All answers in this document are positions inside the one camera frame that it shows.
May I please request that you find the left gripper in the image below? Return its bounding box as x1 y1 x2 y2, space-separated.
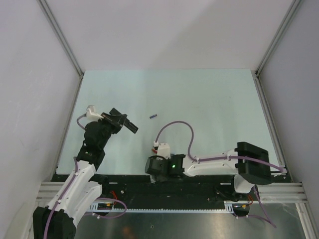
97 112 126 149

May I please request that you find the black remote control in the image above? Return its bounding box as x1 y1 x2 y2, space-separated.
124 119 139 134

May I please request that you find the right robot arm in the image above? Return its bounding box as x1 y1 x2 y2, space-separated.
145 142 272 200

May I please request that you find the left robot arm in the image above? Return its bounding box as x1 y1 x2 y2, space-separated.
32 106 138 239

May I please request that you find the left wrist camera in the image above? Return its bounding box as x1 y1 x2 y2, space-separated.
86 105 103 121

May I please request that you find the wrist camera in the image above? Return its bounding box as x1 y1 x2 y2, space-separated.
153 142 170 159
86 105 103 121

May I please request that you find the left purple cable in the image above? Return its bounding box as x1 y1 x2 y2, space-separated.
43 114 128 239

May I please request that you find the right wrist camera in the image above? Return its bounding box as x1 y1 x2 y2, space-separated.
153 142 170 159

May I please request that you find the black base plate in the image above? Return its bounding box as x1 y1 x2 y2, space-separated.
49 171 292 210

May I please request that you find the grey slotted cable duct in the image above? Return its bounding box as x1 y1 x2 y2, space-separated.
87 198 250 214

